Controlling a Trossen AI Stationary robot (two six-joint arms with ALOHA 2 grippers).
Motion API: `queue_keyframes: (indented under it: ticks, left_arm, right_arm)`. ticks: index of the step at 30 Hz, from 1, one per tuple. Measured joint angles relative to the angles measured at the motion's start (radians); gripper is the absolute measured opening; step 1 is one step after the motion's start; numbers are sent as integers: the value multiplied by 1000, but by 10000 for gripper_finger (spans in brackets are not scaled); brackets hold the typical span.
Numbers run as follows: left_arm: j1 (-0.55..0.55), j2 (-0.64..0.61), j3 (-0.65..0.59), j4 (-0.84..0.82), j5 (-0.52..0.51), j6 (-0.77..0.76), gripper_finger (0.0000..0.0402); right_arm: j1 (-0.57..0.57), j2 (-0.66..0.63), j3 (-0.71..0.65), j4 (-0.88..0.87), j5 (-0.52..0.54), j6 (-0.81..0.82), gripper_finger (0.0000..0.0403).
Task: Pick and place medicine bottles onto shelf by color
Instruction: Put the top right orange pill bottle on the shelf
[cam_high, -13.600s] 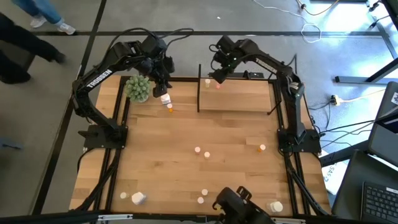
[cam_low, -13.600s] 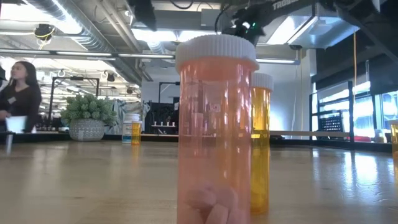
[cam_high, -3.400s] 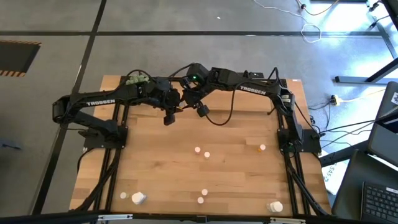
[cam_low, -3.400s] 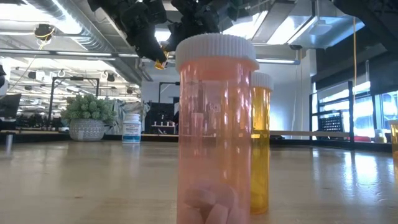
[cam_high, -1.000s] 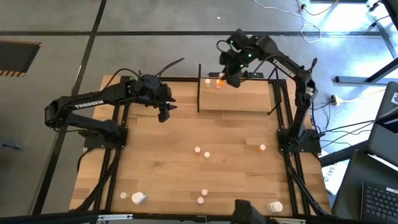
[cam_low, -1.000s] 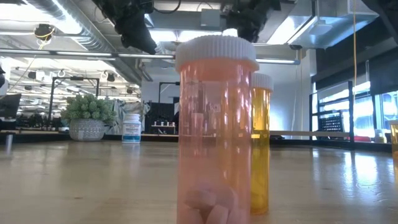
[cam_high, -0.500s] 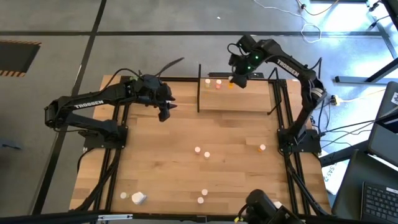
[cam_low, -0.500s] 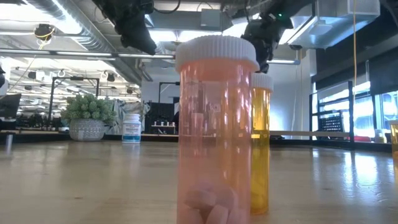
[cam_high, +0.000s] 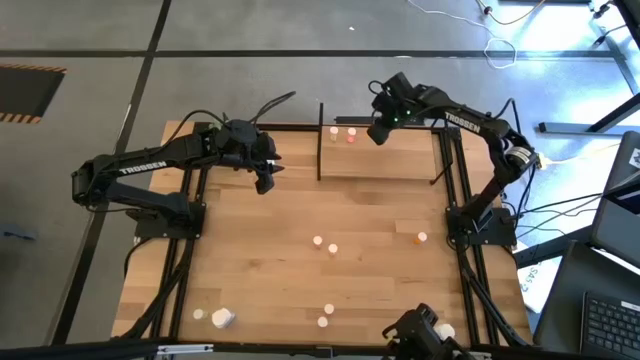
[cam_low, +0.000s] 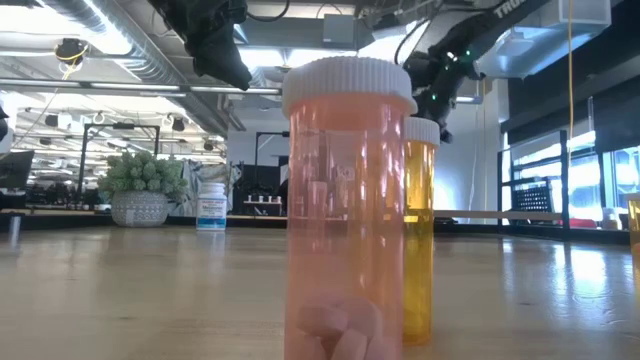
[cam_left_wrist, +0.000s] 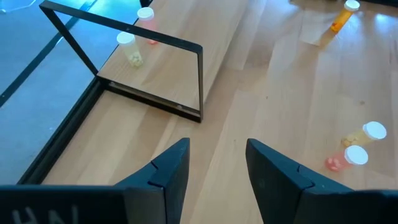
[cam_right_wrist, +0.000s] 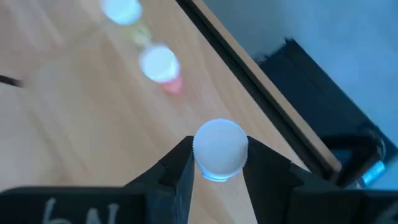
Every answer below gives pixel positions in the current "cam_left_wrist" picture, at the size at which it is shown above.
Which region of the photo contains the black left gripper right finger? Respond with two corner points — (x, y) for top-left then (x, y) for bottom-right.
(244, 138), (354, 224)

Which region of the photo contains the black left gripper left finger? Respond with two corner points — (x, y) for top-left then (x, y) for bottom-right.
(114, 138), (191, 224)

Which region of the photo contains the small yellow pill bottle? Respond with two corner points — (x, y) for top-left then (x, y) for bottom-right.
(341, 121), (387, 149)

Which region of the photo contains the small pink pill bottle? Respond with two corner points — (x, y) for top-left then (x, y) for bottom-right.
(136, 6), (159, 45)
(325, 144), (369, 172)

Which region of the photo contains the small orange pill bottle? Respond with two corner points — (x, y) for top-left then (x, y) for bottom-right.
(329, 0), (361, 34)

